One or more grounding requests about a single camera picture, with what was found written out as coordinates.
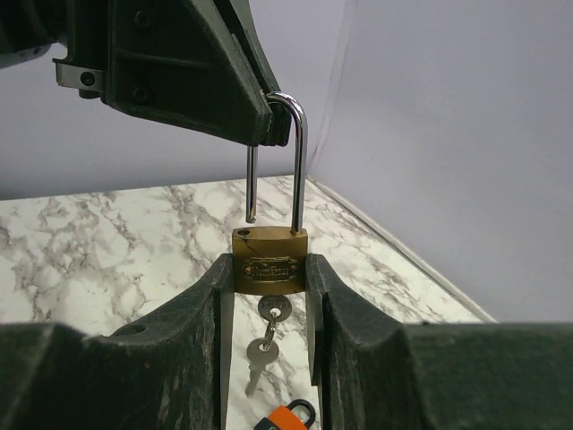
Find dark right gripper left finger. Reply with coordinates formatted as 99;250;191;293
1;254;234;429

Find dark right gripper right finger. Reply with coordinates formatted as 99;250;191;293
305;254;572;429

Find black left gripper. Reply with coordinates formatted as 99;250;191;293
0;0;274;147

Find brass padlock long shackle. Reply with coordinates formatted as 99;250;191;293
232;91;308;296

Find orange black padlock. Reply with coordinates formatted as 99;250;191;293
253;399;316;430

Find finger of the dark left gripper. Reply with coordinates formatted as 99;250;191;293
215;0;291;147

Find small silver keys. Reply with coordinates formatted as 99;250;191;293
245;295;292;397

